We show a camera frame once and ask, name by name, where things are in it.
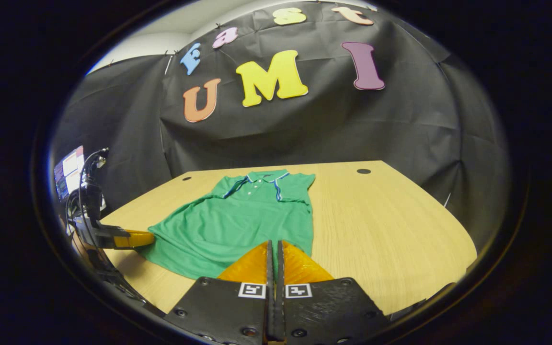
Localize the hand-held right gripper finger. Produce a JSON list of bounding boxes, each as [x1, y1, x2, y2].
[[163, 240, 276, 345], [276, 240, 391, 345]]

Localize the green T-shirt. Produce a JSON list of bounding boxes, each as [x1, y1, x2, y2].
[[137, 169, 316, 280]]

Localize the computer monitor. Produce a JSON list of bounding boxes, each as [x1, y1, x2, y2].
[[54, 146, 86, 202]]

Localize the black backdrop cloth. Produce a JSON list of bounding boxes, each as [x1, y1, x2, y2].
[[51, 0, 511, 250]]

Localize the black cable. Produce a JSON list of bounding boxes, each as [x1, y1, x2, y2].
[[77, 148, 110, 230]]

